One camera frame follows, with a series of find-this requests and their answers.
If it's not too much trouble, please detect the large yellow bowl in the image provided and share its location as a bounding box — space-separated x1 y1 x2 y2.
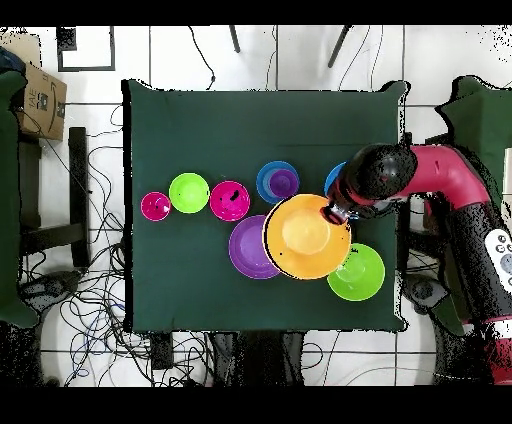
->
262 193 353 281

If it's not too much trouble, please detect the purple cup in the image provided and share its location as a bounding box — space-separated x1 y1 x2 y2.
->
268 168 300 200

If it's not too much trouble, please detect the small blue bowl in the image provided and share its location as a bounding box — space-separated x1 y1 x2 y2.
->
255 160 301 206

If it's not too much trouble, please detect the purple bowl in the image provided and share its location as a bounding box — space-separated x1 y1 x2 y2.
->
228 214 282 280

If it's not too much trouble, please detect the small pink bowl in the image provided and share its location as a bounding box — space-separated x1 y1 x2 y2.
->
208 180 252 222

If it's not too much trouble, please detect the large blue bowl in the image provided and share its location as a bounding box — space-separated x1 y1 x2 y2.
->
323 161 348 197

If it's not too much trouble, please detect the large green bowl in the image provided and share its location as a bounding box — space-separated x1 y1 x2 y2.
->
326 242 386 302

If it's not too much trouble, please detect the grey stand base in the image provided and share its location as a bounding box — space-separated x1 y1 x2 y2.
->
402 275 450 314
19 270 83 307

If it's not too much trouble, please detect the small green bowl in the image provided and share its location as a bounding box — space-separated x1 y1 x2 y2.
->
168 172 211 215

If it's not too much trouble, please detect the dark green tablecloth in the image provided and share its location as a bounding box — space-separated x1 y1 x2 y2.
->
121 78 411 334

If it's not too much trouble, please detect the green cloth covered table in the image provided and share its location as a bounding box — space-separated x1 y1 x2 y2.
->
433 75 512 337
0 69 40 329

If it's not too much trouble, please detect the red cup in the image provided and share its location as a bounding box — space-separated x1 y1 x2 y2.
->
139 191 172 222

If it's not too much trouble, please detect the black bench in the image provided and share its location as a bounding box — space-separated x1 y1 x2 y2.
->
17 126 92 269

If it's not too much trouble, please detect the cardboard box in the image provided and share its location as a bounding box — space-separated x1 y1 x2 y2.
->
15 61 68 142

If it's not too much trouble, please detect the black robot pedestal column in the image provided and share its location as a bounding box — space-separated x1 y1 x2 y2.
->
209 330 309 385

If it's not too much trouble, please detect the black floor cable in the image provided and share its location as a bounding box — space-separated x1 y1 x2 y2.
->
187 25 218 91

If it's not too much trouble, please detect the black square floor frame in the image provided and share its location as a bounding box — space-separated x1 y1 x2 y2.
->
55 25 117 74

